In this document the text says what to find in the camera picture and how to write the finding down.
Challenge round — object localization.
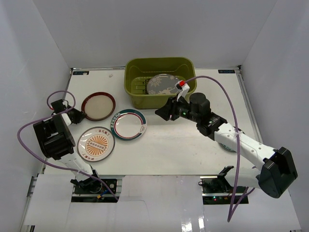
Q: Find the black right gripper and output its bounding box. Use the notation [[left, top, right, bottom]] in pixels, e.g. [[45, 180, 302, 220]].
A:
[[154, 94, 200, 124]]

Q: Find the dark red rimmed plate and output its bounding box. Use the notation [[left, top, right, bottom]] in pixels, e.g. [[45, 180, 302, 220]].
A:
[[81, 92, 116, 121]]

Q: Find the grey plate deer design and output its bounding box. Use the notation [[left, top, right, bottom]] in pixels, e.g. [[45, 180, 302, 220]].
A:
[[146, 74, 180, 95]]

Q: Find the white plate orange sunburst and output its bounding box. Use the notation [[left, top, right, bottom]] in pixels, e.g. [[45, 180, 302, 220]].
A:
[[77, 127, 115, 162]]

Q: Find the white plate green rim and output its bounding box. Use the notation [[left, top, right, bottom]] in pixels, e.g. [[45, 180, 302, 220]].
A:
[[110, 109, 147, 141]]

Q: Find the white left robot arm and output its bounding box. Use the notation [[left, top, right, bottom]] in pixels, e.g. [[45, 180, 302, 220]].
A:
[[33, 109, 102, 193]]

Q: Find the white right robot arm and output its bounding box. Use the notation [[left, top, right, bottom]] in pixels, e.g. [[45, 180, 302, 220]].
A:
[[155, 93, 298, 199]]

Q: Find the olive green plastic bin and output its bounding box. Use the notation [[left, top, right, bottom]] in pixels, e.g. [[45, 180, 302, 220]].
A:
[[124, 57, 196, 109]]

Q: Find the blue white patterned plate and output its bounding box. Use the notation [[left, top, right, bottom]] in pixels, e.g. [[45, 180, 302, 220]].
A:
[[219, 143, 236, 153]]

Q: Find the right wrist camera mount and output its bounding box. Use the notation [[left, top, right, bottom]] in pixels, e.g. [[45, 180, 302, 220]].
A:
[[175, 80, 190, 101]]

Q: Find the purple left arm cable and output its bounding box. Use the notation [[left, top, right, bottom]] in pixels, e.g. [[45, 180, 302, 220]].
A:
[[17, 90, 119, 201]]

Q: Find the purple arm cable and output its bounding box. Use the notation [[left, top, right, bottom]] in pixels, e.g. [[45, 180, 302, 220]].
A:
[[17, 90, 119, 201], [178, 75, 255, 222]]

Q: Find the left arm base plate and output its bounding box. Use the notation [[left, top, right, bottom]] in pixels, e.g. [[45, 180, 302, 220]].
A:
[[71, 178, 122, 203]]

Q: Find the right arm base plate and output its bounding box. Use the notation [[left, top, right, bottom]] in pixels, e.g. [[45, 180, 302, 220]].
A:
[[198, 176, 233, 205]]

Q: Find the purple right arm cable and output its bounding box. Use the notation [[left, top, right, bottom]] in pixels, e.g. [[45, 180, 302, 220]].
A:
[[178, 75, 255, 222]]

